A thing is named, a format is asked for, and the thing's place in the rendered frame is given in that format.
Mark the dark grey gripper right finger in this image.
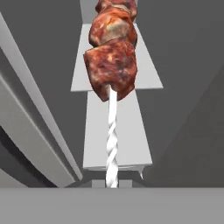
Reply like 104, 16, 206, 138
117, 171, 147, 188

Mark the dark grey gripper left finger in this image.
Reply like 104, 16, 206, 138
66, 171, 107, 188

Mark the kebab skewer with grilled meat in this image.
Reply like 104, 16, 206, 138
83, 0, 138, 188

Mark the grey freezer door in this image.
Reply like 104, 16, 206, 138
0, 11, 84, 188

